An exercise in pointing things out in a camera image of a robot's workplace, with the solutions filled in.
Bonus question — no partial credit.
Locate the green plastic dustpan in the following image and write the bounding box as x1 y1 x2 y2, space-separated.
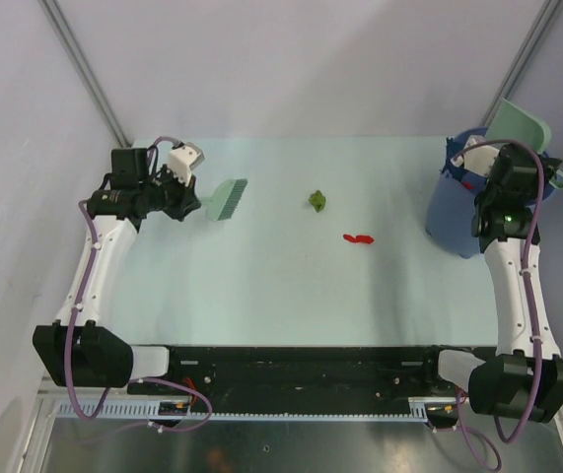
485 98 563 190

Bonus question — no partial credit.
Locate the blue paper scrap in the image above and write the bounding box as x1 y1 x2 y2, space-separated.
441 134 468 181

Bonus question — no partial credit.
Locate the green hand brush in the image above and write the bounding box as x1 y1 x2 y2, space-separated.
200 178 248 222

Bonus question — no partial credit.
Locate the large red paper scrap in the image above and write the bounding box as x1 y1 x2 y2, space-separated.
342 234 375 244

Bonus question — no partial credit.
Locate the green paper scrap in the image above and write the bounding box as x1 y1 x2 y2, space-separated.
308 189 326 213

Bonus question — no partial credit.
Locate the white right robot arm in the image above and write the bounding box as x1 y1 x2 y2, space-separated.
420 140 563 423

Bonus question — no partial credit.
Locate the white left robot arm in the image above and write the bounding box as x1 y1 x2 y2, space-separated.
33 143 204 394

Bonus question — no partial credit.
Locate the blue plastic bucket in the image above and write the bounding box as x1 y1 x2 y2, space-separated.
425 129 545 259

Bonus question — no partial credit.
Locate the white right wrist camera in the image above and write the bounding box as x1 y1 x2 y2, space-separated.
453 145 499 177

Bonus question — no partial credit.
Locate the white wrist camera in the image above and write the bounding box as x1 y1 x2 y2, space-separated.
167 143 205 186
453 145 499 177

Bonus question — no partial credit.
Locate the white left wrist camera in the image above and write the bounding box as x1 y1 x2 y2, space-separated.
167 143 205 186

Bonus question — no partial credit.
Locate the left aluminium corner post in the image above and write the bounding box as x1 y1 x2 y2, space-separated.
37 0 131 147

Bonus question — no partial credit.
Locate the aluminium corner post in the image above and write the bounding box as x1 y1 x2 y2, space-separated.
480 0 563 126
37 0 131 147

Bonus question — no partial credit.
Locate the right aluminium corner post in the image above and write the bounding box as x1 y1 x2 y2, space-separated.
480 0 563 126

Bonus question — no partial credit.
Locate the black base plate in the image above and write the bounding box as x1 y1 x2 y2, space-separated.
158 345 449 395

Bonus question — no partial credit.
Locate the white slotted cable duct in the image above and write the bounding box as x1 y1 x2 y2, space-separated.
54 396 459 421

